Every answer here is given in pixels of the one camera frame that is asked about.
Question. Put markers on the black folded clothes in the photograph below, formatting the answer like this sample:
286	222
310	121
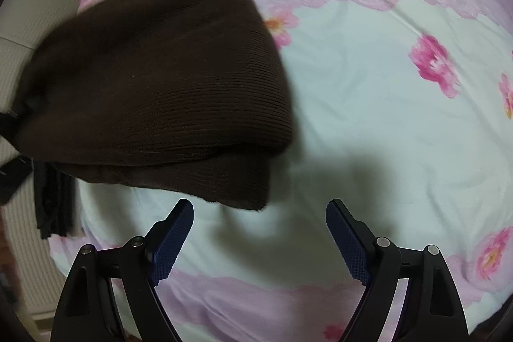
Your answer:
56	201

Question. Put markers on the pink floral duvet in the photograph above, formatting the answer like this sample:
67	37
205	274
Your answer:
380	125

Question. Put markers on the dark brown pants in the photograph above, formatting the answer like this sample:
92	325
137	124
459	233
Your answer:
160	85

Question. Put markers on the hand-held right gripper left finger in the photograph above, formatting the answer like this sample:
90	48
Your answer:
170	246

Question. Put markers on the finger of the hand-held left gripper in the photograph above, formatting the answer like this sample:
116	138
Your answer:
7	124
14	181

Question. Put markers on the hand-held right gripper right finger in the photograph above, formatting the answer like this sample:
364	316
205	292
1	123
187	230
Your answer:
348	246

